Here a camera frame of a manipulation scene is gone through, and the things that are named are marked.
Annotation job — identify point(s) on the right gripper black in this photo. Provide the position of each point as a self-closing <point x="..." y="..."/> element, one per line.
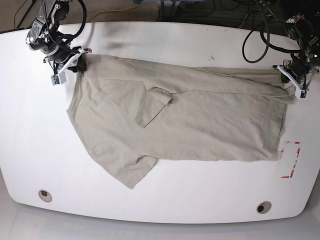
<point x="80" y="66"/>

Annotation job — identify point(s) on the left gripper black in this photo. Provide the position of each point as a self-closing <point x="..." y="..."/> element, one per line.
<point x="285" y="79"/>

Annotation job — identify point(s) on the beige t-shirt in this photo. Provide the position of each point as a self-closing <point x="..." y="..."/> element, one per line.
<point x="130" y="113"/>

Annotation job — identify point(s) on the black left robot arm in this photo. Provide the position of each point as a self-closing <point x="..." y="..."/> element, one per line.
<point x="301" y="22"/>

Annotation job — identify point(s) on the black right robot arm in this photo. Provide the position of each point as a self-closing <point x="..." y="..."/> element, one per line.
<point x="45" y="36"/>

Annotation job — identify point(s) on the red tape rectangle marking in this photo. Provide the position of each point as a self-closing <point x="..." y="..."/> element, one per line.
<point x="289" y="156"/>

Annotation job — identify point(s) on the right table grommet hole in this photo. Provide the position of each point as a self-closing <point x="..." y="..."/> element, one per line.
<point x="264" y="207"/>

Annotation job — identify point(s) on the table grommet hole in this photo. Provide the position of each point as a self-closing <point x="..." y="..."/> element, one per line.
<point x="264" y="207"/>
<point x="45" y="196"/>

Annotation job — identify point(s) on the left table grommet hole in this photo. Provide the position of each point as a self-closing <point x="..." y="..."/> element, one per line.
<point x="45" y="196"/>

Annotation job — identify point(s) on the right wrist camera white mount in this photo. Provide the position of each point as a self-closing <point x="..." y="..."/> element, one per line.
<point x="67" y="67"/>

